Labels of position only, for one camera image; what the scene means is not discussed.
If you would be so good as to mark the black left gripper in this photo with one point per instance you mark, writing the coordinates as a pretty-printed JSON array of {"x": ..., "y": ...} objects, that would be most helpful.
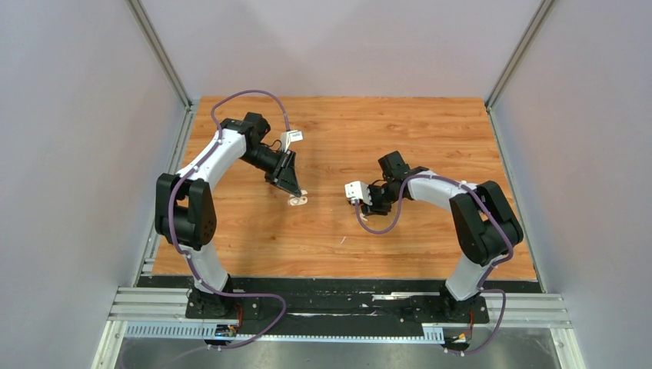
[{"x": 284, "y": 174}]

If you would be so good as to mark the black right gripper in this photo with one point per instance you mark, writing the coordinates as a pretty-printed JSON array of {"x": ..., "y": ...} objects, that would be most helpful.
[{"x": 374, "y": 208}]

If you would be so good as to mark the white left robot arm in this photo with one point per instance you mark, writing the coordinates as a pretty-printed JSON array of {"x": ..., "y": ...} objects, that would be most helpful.
[{"x": 185, "y": 212}]

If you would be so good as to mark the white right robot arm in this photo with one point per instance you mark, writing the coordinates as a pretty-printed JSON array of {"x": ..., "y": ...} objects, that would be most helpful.
[{"x": 486, "y": 226}]

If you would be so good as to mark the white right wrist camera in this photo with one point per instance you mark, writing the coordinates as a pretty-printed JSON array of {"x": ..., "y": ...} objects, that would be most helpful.
[{"x": 357, "y": 192}]

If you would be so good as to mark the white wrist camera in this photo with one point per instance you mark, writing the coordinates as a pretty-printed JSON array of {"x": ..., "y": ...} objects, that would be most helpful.
[
  {"x": 288, "y": 137},
  {"x": 357, "y": 192}
]

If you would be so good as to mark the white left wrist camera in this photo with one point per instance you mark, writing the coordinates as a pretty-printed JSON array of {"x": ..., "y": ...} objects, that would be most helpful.
[{"x": 288, "y": 137}]

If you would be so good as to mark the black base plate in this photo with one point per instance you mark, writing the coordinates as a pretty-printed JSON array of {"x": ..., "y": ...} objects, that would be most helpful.
[{"x": 260, "y": 312}]

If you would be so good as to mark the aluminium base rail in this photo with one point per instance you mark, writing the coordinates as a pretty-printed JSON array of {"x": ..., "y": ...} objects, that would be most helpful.
[{"x": 513, "y": 310}]

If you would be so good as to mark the left aluminium frame post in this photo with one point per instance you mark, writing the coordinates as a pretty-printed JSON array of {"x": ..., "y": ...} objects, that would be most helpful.
[{"x": 144, "y": 22}]

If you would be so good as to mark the aluminium frame post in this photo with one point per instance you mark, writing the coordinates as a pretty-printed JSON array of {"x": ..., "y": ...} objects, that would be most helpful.
[
  {"x": 530, "y": 33},
  {"x": 144, "y": 22}
]

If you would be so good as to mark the right aluminium frame post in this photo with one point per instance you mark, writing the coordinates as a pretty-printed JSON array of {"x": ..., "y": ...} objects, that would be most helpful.
[{"x": 530, "y": 33}]

